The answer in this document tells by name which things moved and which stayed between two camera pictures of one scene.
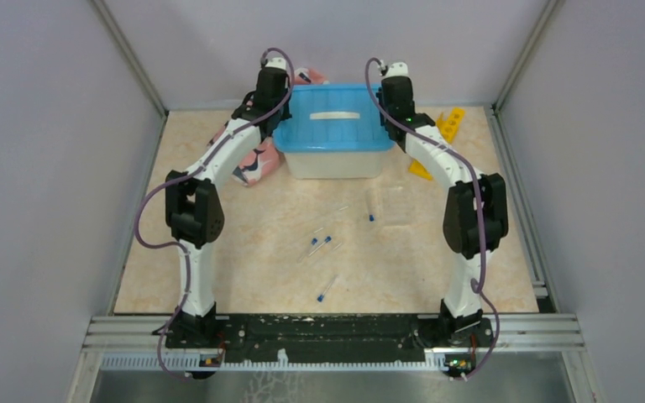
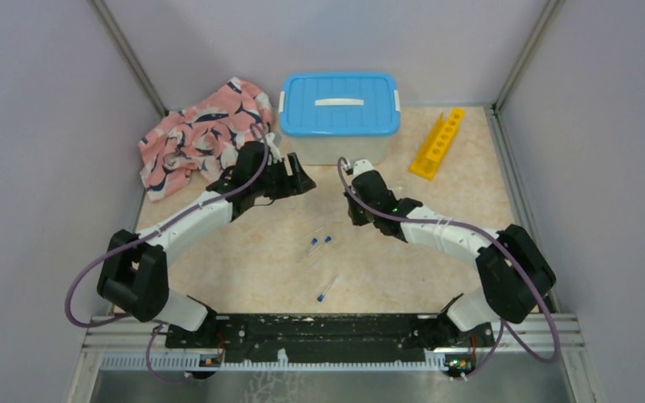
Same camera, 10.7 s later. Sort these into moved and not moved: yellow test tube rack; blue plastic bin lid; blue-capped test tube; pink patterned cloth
Moved: pink patterned cloth; blue plastic bin lid
Not moved: blue-capped test tube; yellow test tube rack
